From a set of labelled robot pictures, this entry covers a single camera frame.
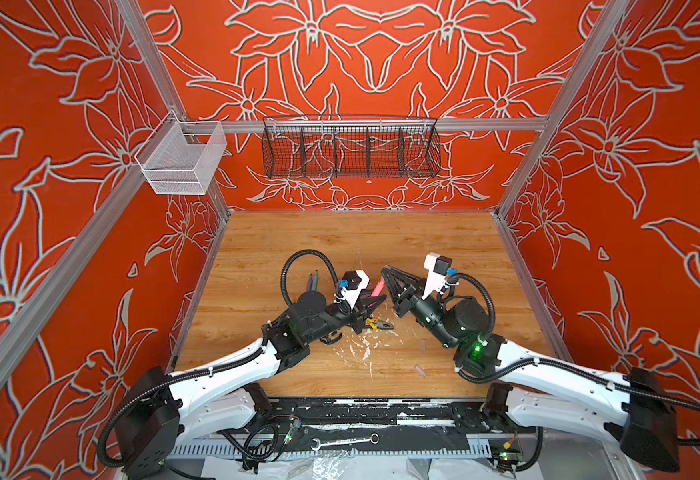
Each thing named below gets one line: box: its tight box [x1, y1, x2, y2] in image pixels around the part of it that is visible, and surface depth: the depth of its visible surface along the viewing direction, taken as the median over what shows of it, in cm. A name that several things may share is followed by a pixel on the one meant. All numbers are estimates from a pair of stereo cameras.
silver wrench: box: [311, 433, 380, 451], surface depth 71 cm
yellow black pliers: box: [365, 317, 394, 330], surface depth 89 cm
